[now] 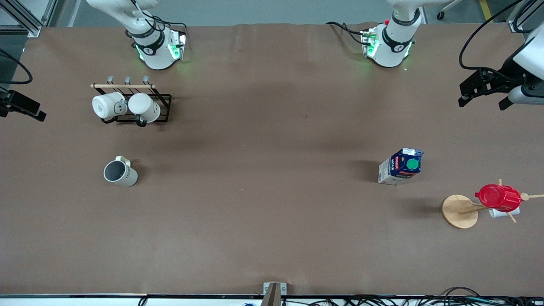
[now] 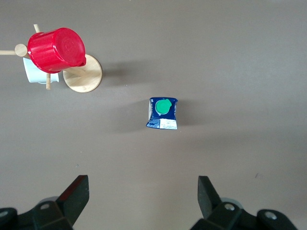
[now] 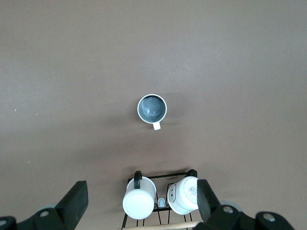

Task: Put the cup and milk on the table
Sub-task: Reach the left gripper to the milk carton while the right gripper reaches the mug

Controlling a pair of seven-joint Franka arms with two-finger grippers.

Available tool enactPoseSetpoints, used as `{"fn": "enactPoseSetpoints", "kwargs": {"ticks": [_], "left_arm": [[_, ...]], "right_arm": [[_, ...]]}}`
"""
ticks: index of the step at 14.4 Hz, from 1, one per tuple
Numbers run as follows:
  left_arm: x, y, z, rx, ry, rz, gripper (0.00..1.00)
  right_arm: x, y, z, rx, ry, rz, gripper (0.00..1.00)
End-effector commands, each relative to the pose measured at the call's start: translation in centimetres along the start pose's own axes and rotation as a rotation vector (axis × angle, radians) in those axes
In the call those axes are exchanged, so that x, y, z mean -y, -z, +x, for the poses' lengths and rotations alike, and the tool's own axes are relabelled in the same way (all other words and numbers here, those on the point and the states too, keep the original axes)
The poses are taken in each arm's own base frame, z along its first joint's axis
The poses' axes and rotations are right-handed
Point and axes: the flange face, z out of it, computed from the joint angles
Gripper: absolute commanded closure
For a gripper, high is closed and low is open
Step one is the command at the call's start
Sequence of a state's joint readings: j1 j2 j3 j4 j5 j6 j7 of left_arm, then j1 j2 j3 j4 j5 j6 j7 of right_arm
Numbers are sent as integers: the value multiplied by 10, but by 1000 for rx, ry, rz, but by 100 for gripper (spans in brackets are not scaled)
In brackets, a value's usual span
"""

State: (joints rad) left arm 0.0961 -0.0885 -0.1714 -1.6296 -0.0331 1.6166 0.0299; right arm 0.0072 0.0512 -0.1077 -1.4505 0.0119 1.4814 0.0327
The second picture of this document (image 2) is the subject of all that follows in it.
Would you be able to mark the red plastic cup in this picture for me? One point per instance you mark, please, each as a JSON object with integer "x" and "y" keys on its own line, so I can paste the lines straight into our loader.
{"x": 55, "y": 50}

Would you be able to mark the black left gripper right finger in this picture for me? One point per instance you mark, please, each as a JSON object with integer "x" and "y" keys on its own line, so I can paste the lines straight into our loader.
{"x": 208, "y": 201}

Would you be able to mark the blue Pascal milk carton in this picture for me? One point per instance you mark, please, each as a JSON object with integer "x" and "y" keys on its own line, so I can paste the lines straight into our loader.
{"x": 163, "y": 115}

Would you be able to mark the wooden mug tree stand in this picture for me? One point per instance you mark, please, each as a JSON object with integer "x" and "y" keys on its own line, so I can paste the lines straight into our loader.
{"x": 84, "y": 79}

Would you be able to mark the white ribbed HOME mug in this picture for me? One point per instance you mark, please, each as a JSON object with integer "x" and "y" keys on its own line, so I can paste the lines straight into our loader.
{"x": 36, "y": 74}

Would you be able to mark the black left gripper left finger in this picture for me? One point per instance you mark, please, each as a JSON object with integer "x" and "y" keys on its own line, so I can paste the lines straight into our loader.
{"x": 72, "y": 198}

